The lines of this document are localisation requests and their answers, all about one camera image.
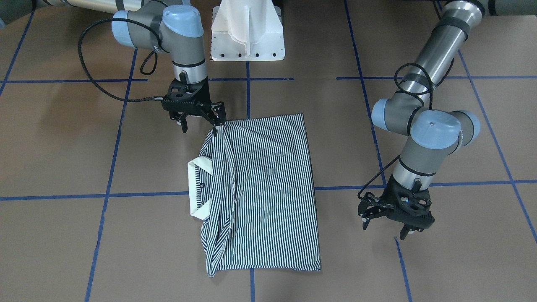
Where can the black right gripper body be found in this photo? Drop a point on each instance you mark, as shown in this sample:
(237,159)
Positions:
(205,99)

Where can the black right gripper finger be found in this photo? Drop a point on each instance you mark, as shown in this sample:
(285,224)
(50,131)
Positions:
(219,111)
(181,120)

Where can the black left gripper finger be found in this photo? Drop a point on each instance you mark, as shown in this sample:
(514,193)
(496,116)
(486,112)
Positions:
(369,208)
(406,229)

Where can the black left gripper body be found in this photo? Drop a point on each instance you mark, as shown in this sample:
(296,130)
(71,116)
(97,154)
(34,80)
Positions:
(371,206)

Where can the navy white striped polo shirt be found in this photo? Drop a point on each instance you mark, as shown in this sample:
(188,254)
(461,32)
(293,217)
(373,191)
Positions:
(252,187)

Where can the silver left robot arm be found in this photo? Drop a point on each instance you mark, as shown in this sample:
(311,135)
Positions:
(431,134)

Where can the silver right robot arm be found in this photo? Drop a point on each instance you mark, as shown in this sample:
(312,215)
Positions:
(161,26)

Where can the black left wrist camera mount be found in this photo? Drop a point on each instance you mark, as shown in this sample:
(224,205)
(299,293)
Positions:
(413,208)

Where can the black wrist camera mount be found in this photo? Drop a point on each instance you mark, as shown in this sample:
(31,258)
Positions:
(181,98)
(413,208)

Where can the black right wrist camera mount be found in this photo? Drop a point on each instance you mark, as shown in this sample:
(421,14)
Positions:
(181,98)

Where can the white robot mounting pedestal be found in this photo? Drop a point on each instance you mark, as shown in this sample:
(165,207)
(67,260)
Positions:
(247,30)

